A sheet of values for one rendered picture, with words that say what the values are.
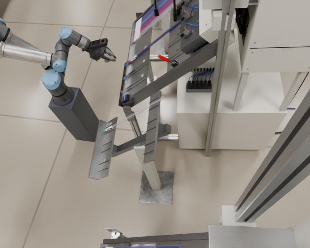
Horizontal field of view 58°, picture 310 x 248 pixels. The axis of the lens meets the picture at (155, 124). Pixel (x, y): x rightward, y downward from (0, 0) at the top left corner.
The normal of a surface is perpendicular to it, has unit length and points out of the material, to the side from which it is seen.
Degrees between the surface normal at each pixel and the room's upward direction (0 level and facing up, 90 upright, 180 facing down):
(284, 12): 90
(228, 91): 0
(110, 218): 0
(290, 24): 90
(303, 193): 0
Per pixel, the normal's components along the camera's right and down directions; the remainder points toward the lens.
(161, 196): -0.11, -0.47
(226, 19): -0.07, 0.88
